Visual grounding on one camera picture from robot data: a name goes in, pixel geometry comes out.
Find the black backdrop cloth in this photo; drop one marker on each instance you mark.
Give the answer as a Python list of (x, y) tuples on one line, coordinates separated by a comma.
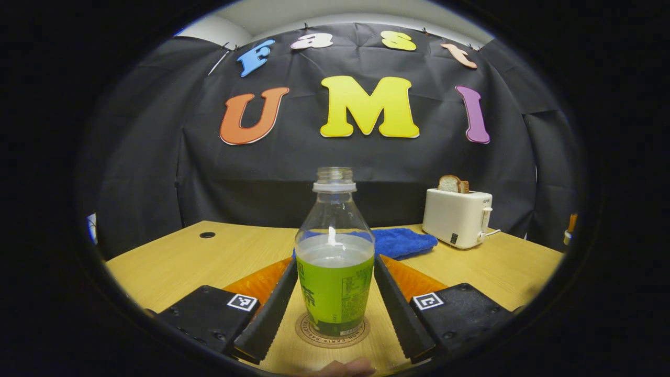
[(157, 131)]

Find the white toaster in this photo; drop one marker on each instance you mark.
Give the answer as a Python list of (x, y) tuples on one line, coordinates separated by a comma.
[(453, 217)]

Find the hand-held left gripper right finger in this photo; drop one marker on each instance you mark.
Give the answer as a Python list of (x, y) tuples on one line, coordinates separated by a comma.
[(400, 314)]

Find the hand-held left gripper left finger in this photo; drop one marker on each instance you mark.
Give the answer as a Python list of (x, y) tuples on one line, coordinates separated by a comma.
[(269, 314)]

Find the green label water bottle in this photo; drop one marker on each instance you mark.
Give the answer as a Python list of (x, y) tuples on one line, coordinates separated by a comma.
[(335, 288)]

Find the toast bread slice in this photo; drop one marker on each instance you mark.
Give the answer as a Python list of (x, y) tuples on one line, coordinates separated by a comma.
[(448, 184), (464, 187)]

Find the computer monitor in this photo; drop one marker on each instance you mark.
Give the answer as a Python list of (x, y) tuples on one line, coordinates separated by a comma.
[(92, 228)]

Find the blue towel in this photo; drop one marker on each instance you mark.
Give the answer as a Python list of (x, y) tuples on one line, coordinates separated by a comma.
[(403, 243)]

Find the round wooden coaster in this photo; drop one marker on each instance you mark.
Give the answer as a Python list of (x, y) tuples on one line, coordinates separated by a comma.
[(309, 335)]

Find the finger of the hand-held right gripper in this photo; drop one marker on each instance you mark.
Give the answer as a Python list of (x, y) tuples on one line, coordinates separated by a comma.
[(572, 222)]

